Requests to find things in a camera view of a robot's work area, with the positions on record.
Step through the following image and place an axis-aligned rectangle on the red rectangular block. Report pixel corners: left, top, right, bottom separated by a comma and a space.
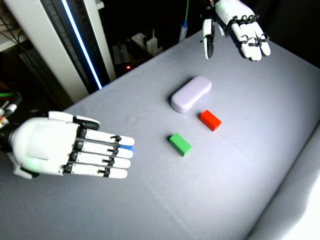
198, 109, 223, 132

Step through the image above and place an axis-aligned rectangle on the white column with blue light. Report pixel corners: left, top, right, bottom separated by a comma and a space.
3, 0, 117, 103

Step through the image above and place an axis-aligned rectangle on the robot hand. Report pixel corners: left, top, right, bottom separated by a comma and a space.
201, 0, 272, 62
11, 111, 136, 180

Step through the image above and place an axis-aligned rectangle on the lilac glasses case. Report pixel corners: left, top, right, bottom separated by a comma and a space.
170, 75, 213, 114

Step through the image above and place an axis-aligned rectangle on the thin green cable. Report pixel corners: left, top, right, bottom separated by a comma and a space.
183, 0, 190, 26

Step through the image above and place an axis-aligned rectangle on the white shelf board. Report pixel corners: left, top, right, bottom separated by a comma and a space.
0, 29, 29, 53

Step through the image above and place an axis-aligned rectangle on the grey table cloth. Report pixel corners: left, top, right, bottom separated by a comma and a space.
0, 28, 320, 240

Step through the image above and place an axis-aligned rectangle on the white power adapter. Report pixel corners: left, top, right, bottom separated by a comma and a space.
145, 29, 164, 57

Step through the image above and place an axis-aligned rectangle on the green rectangular block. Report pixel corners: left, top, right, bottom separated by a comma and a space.
168, 132, 193, 158

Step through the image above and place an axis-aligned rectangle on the blue and white tube connector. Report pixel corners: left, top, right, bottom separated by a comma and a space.
178, 20, 189, 43

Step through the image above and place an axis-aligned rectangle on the white plug box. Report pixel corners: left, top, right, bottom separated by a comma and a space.
130, 32, 148, 51

